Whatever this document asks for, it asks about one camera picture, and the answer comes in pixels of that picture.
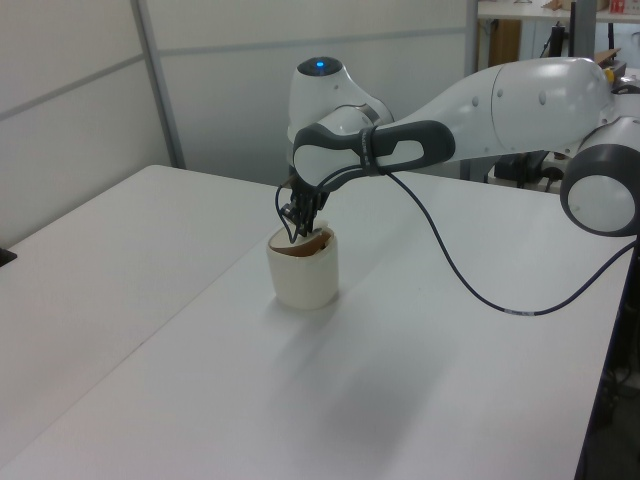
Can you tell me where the grey partition post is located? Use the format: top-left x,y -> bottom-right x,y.
130,0 -> 187,170

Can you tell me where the brown cardboard box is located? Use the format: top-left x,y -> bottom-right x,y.
489,19 -> 523,69

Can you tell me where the white background desk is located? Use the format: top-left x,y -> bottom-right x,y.
476,0 -> 640,24

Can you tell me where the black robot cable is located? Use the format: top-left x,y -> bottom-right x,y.
273,166 -> 640,318

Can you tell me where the black monitor stand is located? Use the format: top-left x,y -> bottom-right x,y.
537,22 -> 570,59

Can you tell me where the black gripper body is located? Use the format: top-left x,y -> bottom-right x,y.
288,179 -> 330,211

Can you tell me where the black office chair base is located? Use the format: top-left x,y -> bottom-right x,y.
493,149 -> 565,192

